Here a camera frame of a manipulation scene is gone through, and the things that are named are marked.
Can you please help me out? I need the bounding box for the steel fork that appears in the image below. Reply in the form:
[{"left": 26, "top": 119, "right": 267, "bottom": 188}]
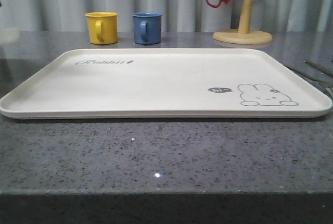
[{"left": 284, "top": 65, "right": 332, "bottom": 90}]

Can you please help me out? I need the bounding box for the cream rabbit serving tray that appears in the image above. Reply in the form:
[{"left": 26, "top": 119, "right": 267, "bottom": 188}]
[{"left": 1, "top": 48, "right": 332, "bottom": 119}]

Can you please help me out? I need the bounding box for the blue enamel mug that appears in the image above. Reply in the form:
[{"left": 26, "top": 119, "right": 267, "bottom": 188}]
[{"left": 133, "top": 12, "right": 162, "bottom": 45}]

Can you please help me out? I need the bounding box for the yellow enamel mug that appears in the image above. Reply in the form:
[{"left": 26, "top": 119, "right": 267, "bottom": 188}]
[{"left": 85, "top": 12, "right": 118, "bottom": 45}]

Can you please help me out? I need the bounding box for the wooden mug tree stand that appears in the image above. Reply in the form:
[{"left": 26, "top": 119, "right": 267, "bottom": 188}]
[{"left": 212, "top": 0, "right": 273, "bottom": 45}]

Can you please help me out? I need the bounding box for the grey curtain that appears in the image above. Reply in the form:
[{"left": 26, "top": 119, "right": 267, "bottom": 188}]
[{"left": 1, "top": 0, "right": 332, "bottom": 33}]

